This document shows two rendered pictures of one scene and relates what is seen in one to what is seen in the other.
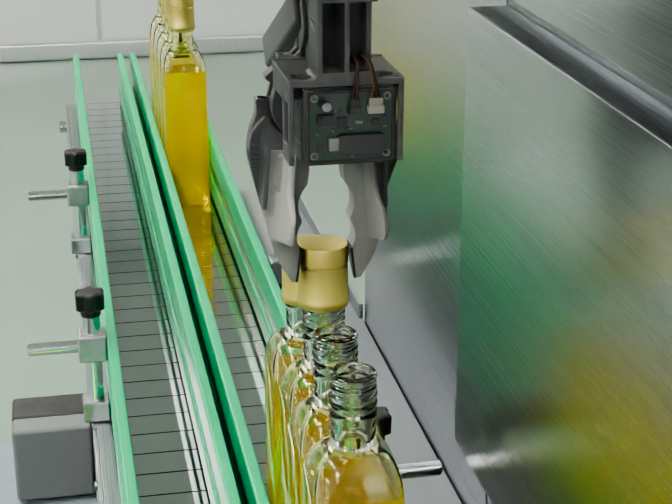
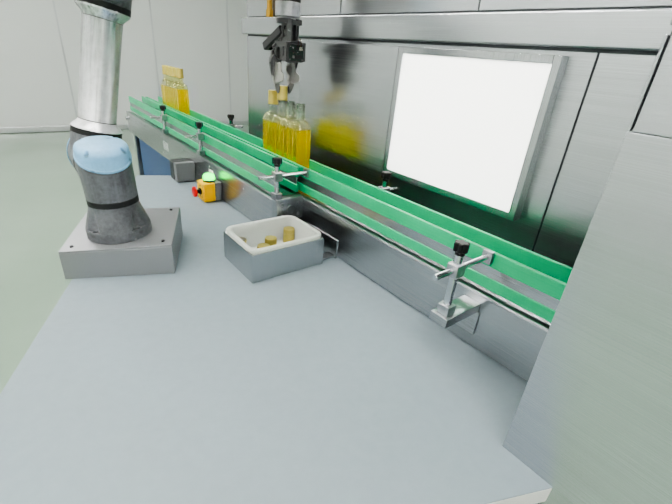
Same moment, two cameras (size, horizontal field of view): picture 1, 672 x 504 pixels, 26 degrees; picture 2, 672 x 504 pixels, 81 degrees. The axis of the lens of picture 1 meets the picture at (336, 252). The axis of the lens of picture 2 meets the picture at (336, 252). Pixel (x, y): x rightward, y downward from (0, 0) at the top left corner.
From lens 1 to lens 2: 0.69 m
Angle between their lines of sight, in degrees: 27
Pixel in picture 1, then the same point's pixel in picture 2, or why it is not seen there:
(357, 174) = (290, 69)
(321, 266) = (284, 89)
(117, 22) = not seen: hidden behind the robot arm
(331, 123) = (293, 51)
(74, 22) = (68, 118)
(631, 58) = (355, 34)
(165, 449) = not seen: hidden behind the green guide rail
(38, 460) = (182, 171)
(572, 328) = (340, 93)
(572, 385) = (340, 105)
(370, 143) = (300, 57)
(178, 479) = not seen: hidden behind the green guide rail
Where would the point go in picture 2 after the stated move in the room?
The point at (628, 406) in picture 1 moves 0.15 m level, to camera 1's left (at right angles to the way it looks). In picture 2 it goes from (357, 99) to (313, 98)
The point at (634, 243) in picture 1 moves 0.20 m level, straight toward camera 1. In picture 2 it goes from (359, 67) to (382, 71)
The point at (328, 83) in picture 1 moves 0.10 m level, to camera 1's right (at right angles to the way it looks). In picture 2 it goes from (293, 42) to (323, 45)
